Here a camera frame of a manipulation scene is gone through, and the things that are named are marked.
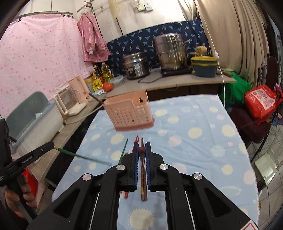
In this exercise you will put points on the pink perforated utensil holder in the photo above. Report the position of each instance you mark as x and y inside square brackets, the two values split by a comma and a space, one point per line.
[130, 111]

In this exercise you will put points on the cooking oil bottle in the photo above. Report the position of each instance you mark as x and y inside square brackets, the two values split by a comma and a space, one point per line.
[106, 72]

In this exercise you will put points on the blue white snack packet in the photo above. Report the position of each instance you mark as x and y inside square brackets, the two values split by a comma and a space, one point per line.
[99, 92]

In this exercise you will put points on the left hand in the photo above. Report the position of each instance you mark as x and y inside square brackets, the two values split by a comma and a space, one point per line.
[12, 197]

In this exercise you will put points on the loofah sponge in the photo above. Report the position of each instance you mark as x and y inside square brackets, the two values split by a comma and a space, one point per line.
[201, 50]

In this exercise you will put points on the red tomato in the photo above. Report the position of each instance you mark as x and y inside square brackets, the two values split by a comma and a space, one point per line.
[107, 86]

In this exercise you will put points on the pink floral garment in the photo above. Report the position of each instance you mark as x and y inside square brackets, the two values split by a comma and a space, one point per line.
[93, 44]

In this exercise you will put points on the glass kettle white base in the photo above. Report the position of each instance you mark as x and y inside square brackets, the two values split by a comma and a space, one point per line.
[67, 103]

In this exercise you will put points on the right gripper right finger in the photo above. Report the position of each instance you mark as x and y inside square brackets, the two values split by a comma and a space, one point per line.
[147, 159]

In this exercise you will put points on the dark maroon chopstick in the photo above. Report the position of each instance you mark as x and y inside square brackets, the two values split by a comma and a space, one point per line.
[99, 100]

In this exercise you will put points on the pink electric kettle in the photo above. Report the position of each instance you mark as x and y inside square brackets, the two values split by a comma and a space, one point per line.
[80, 89]

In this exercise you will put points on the green plastic bag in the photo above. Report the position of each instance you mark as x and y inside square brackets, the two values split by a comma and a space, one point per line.
[234, 93]

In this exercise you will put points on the blue patterned tablecloth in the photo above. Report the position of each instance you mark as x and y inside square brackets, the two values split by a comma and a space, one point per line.
[194, 134]

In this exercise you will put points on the stainless steel steamer pot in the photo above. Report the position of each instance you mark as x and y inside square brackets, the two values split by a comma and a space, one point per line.
[170, 50]

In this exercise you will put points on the red chopstick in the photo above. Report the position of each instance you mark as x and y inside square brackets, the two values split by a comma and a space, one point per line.
[130, 178]
[136, 141]

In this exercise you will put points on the yellow label bottle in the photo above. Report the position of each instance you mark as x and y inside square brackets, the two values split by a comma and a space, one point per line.
[96, 82]

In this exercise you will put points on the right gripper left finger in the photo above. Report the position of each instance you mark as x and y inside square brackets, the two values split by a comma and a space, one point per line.
[136, 163]

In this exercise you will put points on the red plastic basin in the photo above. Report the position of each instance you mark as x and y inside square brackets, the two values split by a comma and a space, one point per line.
[32, 181]

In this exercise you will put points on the beige curtain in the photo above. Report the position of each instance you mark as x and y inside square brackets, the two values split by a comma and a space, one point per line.
[235, 33]

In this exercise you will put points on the silver rice cooker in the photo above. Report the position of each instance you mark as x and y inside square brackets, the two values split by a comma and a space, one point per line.
[136, 66]

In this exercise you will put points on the green chopstick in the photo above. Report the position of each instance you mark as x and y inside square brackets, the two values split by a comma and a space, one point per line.
[82, 157]
[123, 151]

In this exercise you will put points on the clear food container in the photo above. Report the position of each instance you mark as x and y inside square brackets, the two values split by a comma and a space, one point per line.
[117, 81]

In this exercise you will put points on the red plastic bag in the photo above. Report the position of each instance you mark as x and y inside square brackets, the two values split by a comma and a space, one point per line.
[262, 102]

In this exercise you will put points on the stacked yellow blue basins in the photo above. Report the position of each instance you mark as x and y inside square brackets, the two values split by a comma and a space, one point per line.
[204, 66]

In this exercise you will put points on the black induction cooker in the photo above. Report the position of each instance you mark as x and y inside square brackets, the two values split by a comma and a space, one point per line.
[179, 71]

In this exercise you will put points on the pink dotted curtain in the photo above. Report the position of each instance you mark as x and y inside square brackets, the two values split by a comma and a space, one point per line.
[39, 53]

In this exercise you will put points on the dish drainer box with lid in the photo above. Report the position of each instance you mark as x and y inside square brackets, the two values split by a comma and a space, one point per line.
[33, 123]

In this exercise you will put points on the white wall socket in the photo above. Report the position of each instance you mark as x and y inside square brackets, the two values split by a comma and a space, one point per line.
[144, 7]

